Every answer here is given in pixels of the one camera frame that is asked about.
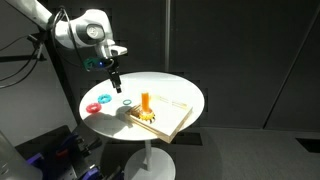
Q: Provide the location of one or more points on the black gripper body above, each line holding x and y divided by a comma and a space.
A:
109, 68

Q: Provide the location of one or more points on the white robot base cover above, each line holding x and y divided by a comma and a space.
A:
13, 163

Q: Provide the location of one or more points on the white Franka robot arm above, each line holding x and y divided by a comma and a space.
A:
83, 31

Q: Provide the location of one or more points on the orange rod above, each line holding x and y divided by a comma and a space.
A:
145, 101

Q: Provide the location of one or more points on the black stand pole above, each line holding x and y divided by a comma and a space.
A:
57, 68

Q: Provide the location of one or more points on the wooden tray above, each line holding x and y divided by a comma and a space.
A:
170, 120

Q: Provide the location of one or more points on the black base platform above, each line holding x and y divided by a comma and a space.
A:
53, 140

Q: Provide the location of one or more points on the blue clamp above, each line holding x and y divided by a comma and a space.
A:
92, 173
35, 159

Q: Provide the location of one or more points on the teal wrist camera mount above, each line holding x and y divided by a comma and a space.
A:
89, 63

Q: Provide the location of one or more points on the white round table pedestal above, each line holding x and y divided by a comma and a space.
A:
150, 166

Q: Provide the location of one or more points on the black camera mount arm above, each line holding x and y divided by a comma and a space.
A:
23, 58

